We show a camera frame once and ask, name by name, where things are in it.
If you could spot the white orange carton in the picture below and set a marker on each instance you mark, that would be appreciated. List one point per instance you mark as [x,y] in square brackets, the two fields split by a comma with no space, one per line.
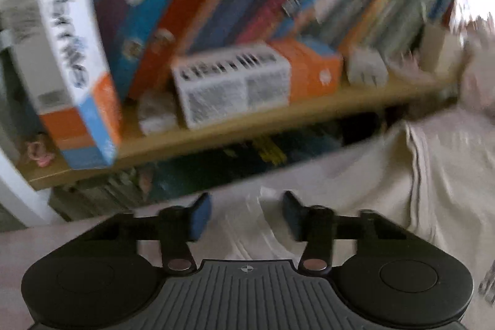
[232,82]

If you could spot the small white packet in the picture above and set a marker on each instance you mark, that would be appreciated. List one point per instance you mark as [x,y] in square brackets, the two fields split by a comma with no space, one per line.
[367,67]
[156,115]

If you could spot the pink checked bed sheet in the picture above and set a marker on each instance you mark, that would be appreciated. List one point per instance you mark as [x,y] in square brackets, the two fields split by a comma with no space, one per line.
[15,256]

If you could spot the wooden shelf board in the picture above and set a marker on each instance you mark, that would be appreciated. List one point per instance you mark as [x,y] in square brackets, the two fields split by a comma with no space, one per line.
[232,129]

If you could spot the row of dark books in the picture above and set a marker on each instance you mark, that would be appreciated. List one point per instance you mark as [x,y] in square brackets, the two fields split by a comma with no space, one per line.
[232,167]

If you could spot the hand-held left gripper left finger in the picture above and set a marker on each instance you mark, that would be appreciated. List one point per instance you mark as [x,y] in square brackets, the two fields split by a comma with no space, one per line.
[201,217]

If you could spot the cream cloth garment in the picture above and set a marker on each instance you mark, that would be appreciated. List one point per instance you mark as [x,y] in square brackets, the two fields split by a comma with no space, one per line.
[386,179]

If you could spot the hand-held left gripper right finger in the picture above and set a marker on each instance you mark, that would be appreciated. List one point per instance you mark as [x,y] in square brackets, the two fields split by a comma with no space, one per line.
[292,217]

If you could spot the white shelf frame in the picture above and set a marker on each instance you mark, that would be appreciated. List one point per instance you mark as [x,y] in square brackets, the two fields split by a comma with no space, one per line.
[19,191]

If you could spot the white orange blue box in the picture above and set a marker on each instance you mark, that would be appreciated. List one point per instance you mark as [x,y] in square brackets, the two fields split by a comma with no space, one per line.
[65,63]

